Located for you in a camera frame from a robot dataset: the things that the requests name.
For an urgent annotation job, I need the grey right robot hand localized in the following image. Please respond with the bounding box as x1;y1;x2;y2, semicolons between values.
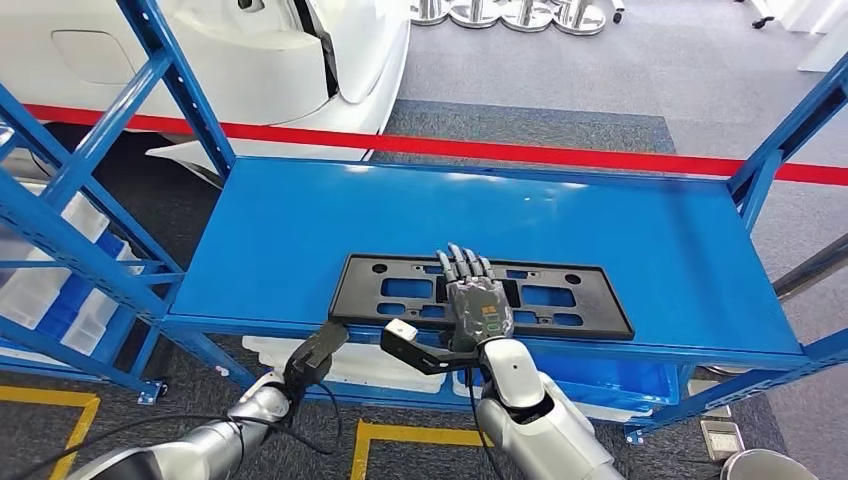
435;243;516;352

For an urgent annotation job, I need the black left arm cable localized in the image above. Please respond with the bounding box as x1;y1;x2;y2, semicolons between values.
9;380;344;480

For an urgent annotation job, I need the chrome stanchion base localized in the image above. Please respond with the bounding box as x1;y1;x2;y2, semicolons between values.
551;0;607;36
449;0;503;30
500;0;554;33
409;0;452;26

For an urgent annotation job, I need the black right camera bracket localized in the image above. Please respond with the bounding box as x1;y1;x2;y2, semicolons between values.
379;327;482;377

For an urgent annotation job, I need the metal floor outlet box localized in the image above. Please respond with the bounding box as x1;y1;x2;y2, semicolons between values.
687;379;747;463

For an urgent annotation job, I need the large blue plastic bin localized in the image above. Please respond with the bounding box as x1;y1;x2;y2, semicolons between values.
453;351;684;405

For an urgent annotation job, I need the white car body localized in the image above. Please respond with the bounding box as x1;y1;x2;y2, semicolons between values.
0;0;412;164

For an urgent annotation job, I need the red barrier belt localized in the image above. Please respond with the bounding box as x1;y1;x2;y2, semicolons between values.
23;102;848;188

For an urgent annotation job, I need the white panel board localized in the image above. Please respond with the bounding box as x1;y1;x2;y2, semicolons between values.
781;0;848;73

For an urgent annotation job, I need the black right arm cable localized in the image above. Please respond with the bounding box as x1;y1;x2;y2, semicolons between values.
465;367;492;480

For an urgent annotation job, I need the translucent plastic bin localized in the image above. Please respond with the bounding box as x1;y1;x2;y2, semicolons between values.
60;241;144;356
0;192;111;331

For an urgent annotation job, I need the black plastic plate frame part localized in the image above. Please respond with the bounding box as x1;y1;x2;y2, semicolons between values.
329;253;636;342

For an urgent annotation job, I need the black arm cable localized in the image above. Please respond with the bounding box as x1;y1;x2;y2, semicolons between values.
9;380;344;480
465;367;492;480

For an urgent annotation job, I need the blue metal shelf rack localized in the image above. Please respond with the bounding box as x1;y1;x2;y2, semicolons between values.
0;0;848;445
0;258;167;405

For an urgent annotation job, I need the white plastic bin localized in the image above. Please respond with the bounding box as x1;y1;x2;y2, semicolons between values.
572;397;654;425

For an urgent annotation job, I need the white plastic tray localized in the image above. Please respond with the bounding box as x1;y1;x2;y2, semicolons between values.
258;360;448;395
241;335;458;382

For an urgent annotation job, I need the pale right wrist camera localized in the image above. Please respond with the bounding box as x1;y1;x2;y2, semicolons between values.
385;319;420;344

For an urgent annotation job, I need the small blue plastic bin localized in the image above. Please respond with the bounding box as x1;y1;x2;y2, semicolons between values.
36;231;127;339

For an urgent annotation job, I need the chrome stanchion post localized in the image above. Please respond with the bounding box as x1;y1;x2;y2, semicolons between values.
720;449;819;480
771;231;848;301

